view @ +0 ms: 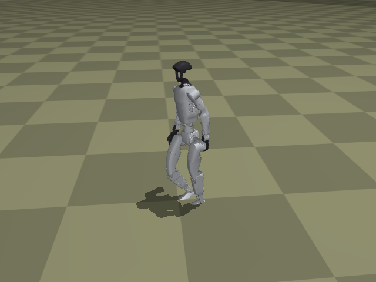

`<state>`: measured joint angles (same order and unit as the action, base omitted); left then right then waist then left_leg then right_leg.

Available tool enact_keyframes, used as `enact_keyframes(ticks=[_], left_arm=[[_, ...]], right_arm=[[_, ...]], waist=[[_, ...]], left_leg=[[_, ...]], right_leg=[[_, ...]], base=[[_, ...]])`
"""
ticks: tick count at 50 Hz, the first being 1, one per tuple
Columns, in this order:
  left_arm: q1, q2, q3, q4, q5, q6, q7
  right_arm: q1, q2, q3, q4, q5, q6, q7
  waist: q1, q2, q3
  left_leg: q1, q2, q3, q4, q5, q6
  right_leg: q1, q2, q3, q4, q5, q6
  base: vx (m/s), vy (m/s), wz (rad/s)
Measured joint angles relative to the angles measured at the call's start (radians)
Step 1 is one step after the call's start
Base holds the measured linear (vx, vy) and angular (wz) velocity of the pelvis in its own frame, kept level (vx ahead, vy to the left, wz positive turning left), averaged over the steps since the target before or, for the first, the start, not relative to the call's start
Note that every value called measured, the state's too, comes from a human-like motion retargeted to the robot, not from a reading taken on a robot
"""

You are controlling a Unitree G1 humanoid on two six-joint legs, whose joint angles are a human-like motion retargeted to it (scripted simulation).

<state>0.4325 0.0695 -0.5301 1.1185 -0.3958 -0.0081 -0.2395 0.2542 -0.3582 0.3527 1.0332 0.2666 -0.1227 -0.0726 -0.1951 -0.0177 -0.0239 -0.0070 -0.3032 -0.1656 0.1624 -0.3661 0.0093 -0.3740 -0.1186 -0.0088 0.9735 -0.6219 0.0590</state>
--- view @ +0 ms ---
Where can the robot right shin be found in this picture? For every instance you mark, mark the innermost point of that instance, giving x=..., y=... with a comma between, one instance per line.
x=182, y=183

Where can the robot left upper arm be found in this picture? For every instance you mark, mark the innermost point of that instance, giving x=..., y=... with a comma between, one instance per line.
x=195, y=96

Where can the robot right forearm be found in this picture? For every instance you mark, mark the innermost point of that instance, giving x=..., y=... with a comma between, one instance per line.
x=177, y=122

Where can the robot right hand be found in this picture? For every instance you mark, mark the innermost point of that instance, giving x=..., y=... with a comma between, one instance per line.
x=174, y=132

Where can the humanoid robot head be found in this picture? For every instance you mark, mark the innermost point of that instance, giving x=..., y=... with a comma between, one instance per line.
x=182, y=67

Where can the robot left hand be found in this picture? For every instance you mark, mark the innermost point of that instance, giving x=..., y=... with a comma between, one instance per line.
x=207, y=144

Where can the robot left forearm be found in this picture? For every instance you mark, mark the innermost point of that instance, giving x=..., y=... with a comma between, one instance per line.
x=205, y=126

